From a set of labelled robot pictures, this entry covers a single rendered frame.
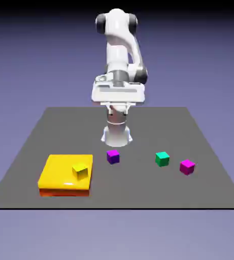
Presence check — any large yellow box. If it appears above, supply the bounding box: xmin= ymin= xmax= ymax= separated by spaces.
xmin=37 ymin=154 xmax=93 ymax=198

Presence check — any small magenta cube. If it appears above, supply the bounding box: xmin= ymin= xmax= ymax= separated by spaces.
xmin=179 ymin=159 xmax=196 ymax=176

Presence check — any small yellow cube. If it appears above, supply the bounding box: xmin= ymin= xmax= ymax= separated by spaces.
xmin=72 ymin=162 xmax=89 ymax=181

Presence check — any small green cube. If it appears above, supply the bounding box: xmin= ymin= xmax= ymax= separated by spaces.
xmin=155 ymin=151 xmax=171 ymax=168

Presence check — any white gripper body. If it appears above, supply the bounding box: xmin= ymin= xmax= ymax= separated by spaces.
xmin=91 ymin=81 xmax=146 ymax=107

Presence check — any small purple cube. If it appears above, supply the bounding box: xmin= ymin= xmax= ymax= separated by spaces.
xmin=106 ymin=149 xmax=120 ymax=165

